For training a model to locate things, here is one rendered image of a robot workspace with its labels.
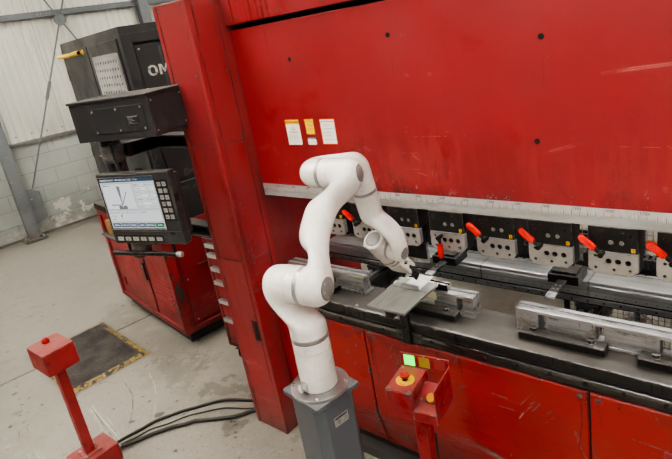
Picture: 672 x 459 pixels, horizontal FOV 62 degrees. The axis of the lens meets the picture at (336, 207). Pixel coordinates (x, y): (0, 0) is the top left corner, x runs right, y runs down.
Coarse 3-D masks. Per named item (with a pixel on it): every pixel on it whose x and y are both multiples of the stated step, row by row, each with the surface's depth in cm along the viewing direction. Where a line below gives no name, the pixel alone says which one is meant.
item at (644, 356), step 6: (642, 354) 183; (648, 354) 182; (642, 360) 181; (648, 360) 180; (654, 360) 179; (660, 360) 179; (666, 360) 178; (642, 366) 181; (648, 366) 180; (654, 366) 179; (660, 366) 178; (666, 366) 176
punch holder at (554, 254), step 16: (528, 224) 194; (544, 224) 191; (560, 224) 187; (576, 224) 188; (544, 240) 193; (560, 240) 189; (576, 240) 190; (544, 256) 194; (560, 256) 191; (576, 256) 192
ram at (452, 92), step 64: (384, 0) 200; (448, 0) 185; (512, 0) 172; (576, 0) 161; (640, 0) 151; (256, 64) 253; (320, 64) 229; (384, 64) 209; (448, 64) 193; (512, 64) 179; (576, 64) 167; (640, 64) 156; (256, 128) 268; (320, 128) 241; (384, 128) 220; (448, 128) 202; (512, 128) 186; (576, 128) 173; (640, 128) 162; (448, 192) 211; (512, 192) 194; (576, 192) 180; (640, 192) 168
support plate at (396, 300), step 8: (400, 280) 242; (408, 280) 240; (392, 288) 236; (400, 288) 235; (424, 288) 231; (432, 288) 230; (384, 296) 230; (392, 296) 229; (400, 296) 228; (408, 296) 227; (416, 296) 226; (424, 296) 225; (368, 304) 226; (376, 304) 225; (384, 304) 224; (392, 304) 223; (400, 304) 222; (408, 304) 221; (416, 304) 221; (392, 312) 218; (400, 312) 216
